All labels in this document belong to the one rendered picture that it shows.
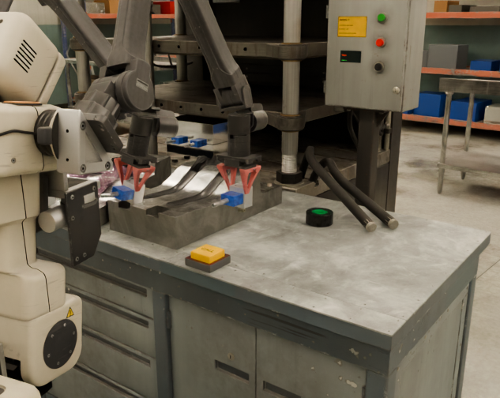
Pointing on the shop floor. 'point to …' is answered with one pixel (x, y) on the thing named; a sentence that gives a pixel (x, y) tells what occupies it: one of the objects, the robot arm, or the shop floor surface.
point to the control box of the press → (373, 69)
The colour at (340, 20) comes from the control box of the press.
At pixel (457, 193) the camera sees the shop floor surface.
